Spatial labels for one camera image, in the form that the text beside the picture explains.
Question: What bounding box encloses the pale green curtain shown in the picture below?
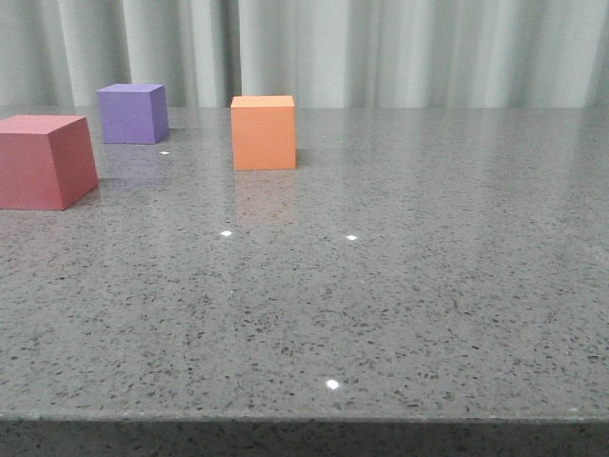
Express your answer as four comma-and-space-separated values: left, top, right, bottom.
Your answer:
1, 1, 608, 108

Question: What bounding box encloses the purple foam cube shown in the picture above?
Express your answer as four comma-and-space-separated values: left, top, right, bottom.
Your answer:
96, 84, 169, 144

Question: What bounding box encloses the orange foam cube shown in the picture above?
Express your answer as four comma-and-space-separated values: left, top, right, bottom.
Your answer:
230, 95, 297, 170

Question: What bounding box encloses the red foam cube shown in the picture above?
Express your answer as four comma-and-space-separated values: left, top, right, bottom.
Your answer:
1, 114, 99, 210

